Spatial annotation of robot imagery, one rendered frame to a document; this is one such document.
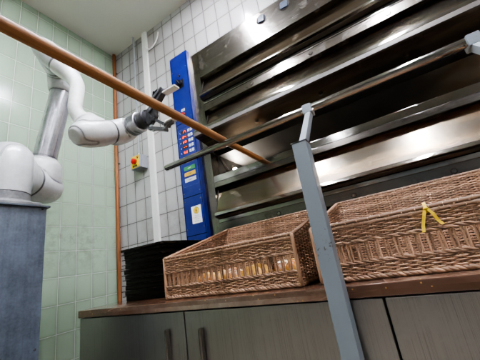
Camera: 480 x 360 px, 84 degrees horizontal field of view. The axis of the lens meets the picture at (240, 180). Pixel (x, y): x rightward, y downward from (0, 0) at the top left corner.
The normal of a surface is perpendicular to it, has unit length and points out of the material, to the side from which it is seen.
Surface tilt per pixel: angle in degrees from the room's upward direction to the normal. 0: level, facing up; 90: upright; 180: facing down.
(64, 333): 90
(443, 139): 70
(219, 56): 90
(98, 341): 90
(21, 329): 90
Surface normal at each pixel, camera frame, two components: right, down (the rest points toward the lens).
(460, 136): -0.54, -0.48
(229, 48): -0.52, -0.17
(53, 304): 0.84, -0.28
